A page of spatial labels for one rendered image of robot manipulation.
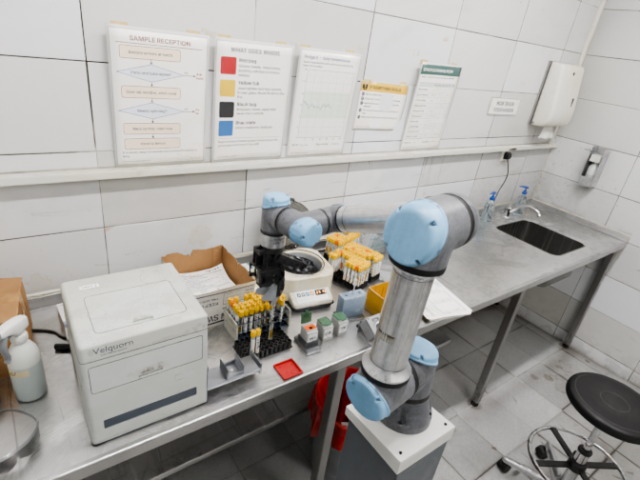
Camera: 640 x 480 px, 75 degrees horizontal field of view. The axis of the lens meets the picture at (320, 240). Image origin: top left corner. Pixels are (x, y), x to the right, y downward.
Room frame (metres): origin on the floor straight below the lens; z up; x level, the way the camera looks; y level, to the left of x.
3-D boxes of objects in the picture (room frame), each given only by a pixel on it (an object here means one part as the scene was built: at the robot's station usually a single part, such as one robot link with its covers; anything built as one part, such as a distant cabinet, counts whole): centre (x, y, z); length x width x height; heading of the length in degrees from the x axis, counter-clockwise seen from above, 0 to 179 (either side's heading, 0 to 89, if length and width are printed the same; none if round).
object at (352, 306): (1.30, -0.15, 0.92); 0.10 x 0.07 x 0.10; 124
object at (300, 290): (1.44, 0.06, 0.94); 0.30 x 0.24 x 0.12; 30
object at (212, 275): (1.26, 0.38, 0.95); 0.29 x 0.25 x 0.15; 39
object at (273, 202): (1.06, 0.13, 1.35); 0.09 x 0.08 x 0.11; 47
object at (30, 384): (0.75, 0.69, 1.00); 0.09 x 0.08 x 0.24; 39
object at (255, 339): (1.06, 0.13, 0.93); 0.17 x 0.09 x 0.11; 129
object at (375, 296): (1.35, -0.30, 0.93); 0.13 x 0.13 x 0.10; 38
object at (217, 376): (0.89, 0.21, 0.92); 0.21 x 0.07 x 0.05; 129
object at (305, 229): (1.01, 0.05, 1.35); 0.11 x 0.11 x 0.08; 47
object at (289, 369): (0.98, 0.04, 0.88); 0.07 x 0.07 x 0.01; 39
